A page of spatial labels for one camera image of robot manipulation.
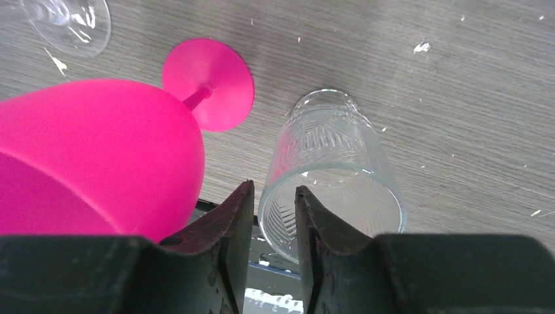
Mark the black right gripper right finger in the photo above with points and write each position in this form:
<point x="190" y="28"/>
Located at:
<point x="345" y="271"/>

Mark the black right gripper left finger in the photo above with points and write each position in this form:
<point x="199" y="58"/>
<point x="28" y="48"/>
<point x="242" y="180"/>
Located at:
<point x="91" y="274"/>

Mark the clear ribbed wine glass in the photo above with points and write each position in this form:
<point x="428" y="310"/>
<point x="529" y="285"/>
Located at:
<point x="329" y="146"/>

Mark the pink plastic wine glass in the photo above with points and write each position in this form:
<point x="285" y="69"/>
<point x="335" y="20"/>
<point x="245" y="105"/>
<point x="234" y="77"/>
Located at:
<point x="111" y="156"/>

